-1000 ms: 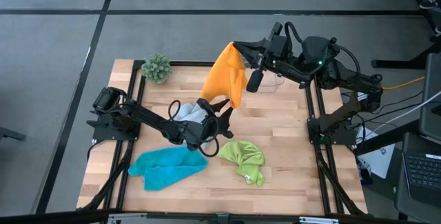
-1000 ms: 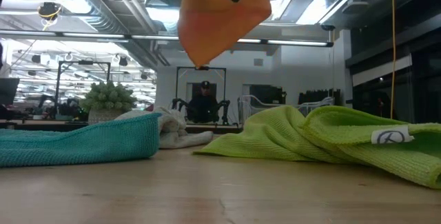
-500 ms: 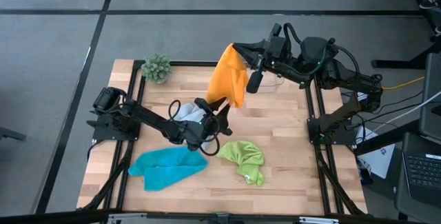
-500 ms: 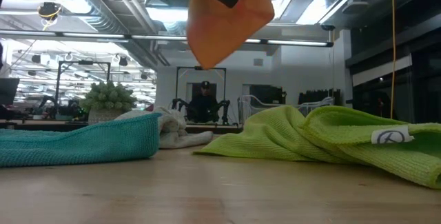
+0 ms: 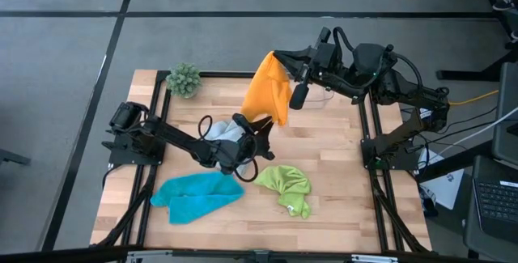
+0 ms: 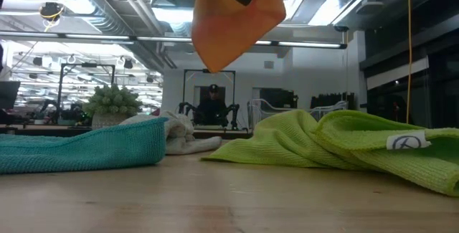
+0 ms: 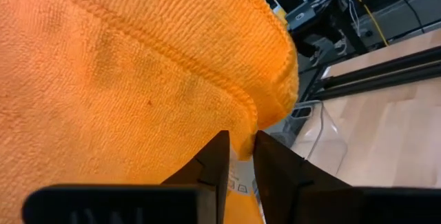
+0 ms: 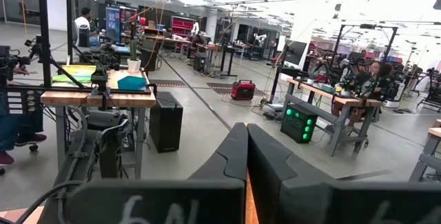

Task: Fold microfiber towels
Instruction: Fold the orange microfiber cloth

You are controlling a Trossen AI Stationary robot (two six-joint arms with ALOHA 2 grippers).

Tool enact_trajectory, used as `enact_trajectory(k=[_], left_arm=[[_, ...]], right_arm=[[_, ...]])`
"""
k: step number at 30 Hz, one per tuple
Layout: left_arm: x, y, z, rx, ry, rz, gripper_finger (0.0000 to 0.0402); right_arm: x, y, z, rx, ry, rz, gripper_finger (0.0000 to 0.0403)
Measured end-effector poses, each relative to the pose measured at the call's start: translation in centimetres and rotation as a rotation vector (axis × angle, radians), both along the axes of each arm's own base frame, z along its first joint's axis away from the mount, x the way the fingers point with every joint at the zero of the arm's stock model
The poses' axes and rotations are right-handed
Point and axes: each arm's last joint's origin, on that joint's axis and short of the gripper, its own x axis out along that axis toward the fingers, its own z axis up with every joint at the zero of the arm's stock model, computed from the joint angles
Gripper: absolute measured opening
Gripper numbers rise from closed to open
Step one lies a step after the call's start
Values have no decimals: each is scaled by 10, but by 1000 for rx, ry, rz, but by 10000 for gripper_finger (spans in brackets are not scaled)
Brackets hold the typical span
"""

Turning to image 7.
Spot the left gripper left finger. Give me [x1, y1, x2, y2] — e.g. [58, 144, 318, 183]
[21, 130, 231, 224]

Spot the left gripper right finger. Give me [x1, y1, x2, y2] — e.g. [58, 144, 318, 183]
[253, 130, 441, 224]

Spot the clear plastic bin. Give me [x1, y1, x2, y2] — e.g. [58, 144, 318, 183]
[265, 99, 349, 176]

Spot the orange microfiber towel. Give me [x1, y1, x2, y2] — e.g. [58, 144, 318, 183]
[0, 0, 300, 224]

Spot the grey electronic device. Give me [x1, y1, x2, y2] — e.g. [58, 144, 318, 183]
[285, 0, 318, 32]

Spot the black aluminium table frame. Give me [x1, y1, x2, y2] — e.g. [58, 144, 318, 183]
[299, 46, 441, 103]

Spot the black desk frame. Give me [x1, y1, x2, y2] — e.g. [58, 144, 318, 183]
[329, 0, 370, 57]

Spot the yellow floor cable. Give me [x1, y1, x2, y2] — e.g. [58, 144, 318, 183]
[339, 0, 389, 48]

